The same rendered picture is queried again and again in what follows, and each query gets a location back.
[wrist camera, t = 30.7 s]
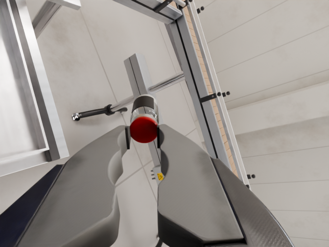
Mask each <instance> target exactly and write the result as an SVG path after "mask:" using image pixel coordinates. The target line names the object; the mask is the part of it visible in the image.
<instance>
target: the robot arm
mask: <svg viewBox="0 0 329 247"><path fill-rule="evenodd" d="M130 141H131V134H130V126H127V125H119V126H117V127H116V128H114V129H112V130H111V131H109V132H107V133H106V134H104V135H102V136H101V137H99V138H97V139H95V140H94V141H92V142H90V143H89V144H87V145H86V146H84V147H83V148H82V149H81V150H79V151H78V152H77V153H76V154H75V155H73V156H72V157H71V158H70V159H69V160H68V161H67V162H66V163H65V164H57V165H56V166H54V167H53V168H52V169H51V170H50V171H49V172H48V173H47V174H45V175H44V176H43V177H42V178H41V179H40V180H39V181H37V182H36V183H35V184H34V185H33V186H32V187H31V188H30V189H28V190H27V191H26V192H25V193H24V194H23V195H22V196H21V197H19V198H18V199H17V200H16V201H15V202H14V203H13V204H12V205H10V206H9V207H8V208H7V209H6V210H5V211H4V212H3V213H1V214H0V247H110V246H111V245H112V244H113V243H114V242H115V241H116V240H117V238H118V230H119V220H120V211H119V205H118V197H117V191H116V187H115V184H116V182H117V180H118V179H119V177H120V176H121V175H122V174H123V165H122V157H123V155H124V154H125V153H126V152H127V150H128V149H130ZM157 148H159V149H160V151H161V172H162V174H163V175H164V178H163V180H162V181H161V182H160V183H159V185H158V196H157V215H158V236H159V238H160V240H161V241H162V242H163V243H165V244H166V245H167V246H169V247H295V246H294V245H293V243H292V241H291V240H290V238H289V236H288V235H287V233H286V232H285V230H284V229H283V227H282V226H281V224H280V223H279V222H278V220H277V219H276V218H275V217H274V215H273V214H272V213H271V212H270V210H269V209H268V208H267V207H266V206H265V205H264V204H263V203H262V202H261V201H260V199H259V198H258V197H257V196H256V195H255V194H254V193H253V192H252V191H251V190H250V189H249V188H248V187H247V186H246V185H245V184H244V183H243V182H242V181H241V180H240V179H239V178H238V177H237V176H236V175H235V174H234V173H233V172H232V171H231V170H230V169H229V168H228V167H227V166H226V165H225V164H224V163H223V162H222V161H221V160H220V159H219V158H212V157H211V156H210V155H209V154H208V153H207V152H206V151H205V150H204V149H203V148H202V147H201V146H200V145H198V144H197V143H195V142H194V141H193V140H191V139H189V138H188V137H186V136H184V135H183V134H181V133H180V132H178V131H176V130H175V129H173V128H171V127H170V126H168V125H166V124H161V125H157Z"/></svg>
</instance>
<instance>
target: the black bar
mask: <svg viewBox="0 0 329 247"><path fill-rule="evenodd" d="M9 3H10V7H11V10H12V14H13V18H14V21H15V25H16V29H17V32H18V36H19V40H20V43H21V47H22V50H23V55H24V58H25V62H26V66H27V69H28V73H29V77H30V81H31V84H32V88H33V92H34V95H35V99H36V102H37V106H38V109H39V113H40V117H41V121H42V124H43V128H44V132H45V135H46V139H47V143H48V147H49V150H46V151H45V154H46V157H47V161H48V162H51V161H55V160H58V159H60V154H59V151H58V147H57V144H56V141H55V137H54V134H53V130H52V127H51V123H50V120H49V116H48V113H47V109H46V105H45V102H44V98H43V95H42V91H41V88H40V84H39V81H38V78H37V74H36V71H35V67H34V64H33V60H32V57H31V53H30V50H29V46H28V43H27V39H26V36H25V32H24V28H23V24H22V21H21V18H20V14H19V11H18V7H17V4H16V0H9Z"/></svg>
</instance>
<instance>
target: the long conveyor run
mask: <svg viewBox="0 0 329 247"><path fill-rule="evenodd" d="M181 1H183V2H184V3H186V5H185V6H184V7H182V6H180V5H179V4H178V7H179V10H180V11H181V12H182V16H180V17H179V18H177V19H176V20H174V21H173V22H172V23H170V24H169V25H170V28H171V32H172V35H173V38H174V42H175V45H176V48H177V52H178V54H179V58H180V61H181V64H182V68H183V71H184V74H185V78H186V81H187V84H188V88H189V92H190V95H191V98H192V102H193V105H194V108H195V112H196V115H197V118H198V121H199V124H200V128H201V131H202V134H203V138H204V141H205V144H206V148H207V151H208V154H209V155H210V156H211V157H212V158H219V159H220V160H221V161H222V162H223V163H224V164H225V165H226V166H227V167H228V168H229V169H230V170H231V171H232V172H233V173H234V174H235V175H236V176H237V177H238V178H239V179H240V180H241V181H242V182H243V183H244V184H245V185H246V186H247V187H248V188H249V189H250V190H251V188H250V185H249V181H248V179H251V178H256V176H255V175H254V174H253V175H252V176H250V174H246V172H245V168H244V165H243V162H242V159H241V156H240V152H239V149H238V146H237V142H236V139H235V135H234V132H233V129H232V125H231V122H230V119H229V115H228V112H227V109H226V106H225V102H224V99H223V97H226V95H230V92H229V91H227V92H226V93H225V92H223V93H221V90H220V86H219V83H218V80H217V77H216V73H215V70H214V67H213V63H212V59H211V56H210V53H209V50H208V46H207V43H206V40H205V36H204V33H203V30H202V27H201V24H200V20H199V17H198V14H199V13H201V10H202V11H203V10H204V7H203V6H201V8H198V9H196V7H195V4H194V1H193V0H181Z"/></svg>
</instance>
